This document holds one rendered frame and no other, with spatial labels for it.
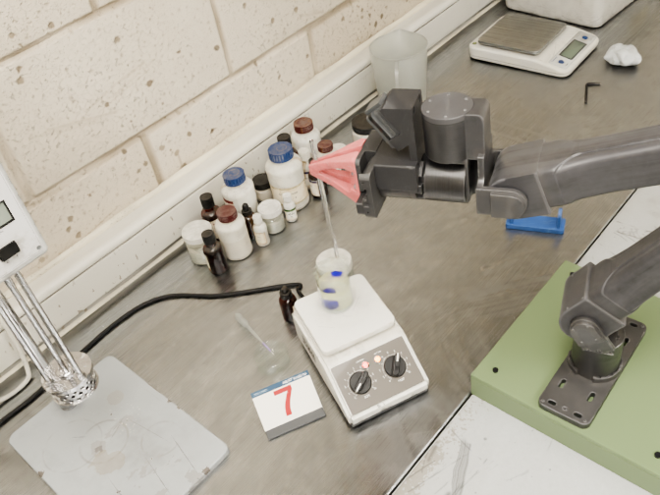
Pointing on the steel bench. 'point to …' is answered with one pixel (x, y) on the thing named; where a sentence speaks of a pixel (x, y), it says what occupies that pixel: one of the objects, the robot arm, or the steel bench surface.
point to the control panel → (381, 387)
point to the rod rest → (539, 224)
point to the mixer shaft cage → (54, 376)
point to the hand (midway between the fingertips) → (316, 168)
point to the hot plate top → (346, 326)
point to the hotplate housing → (353, 357)
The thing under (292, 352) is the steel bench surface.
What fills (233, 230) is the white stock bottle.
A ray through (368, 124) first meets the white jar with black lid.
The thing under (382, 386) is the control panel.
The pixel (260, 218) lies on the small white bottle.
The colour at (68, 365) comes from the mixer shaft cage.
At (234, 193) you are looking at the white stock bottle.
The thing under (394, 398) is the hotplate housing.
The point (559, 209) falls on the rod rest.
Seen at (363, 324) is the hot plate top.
